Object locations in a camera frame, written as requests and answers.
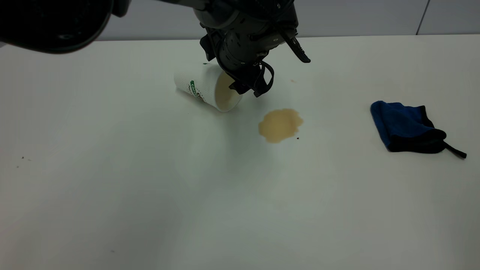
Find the white paper coffee cup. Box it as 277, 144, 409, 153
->
174, 63, 243, 113

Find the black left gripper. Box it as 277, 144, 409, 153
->
193, 0, 311, 98

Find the blue and black cloth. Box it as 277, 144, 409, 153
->
370, 100, 467, 159

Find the tan coffee spill puddle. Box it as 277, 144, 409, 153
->
258, 108, 304, 144

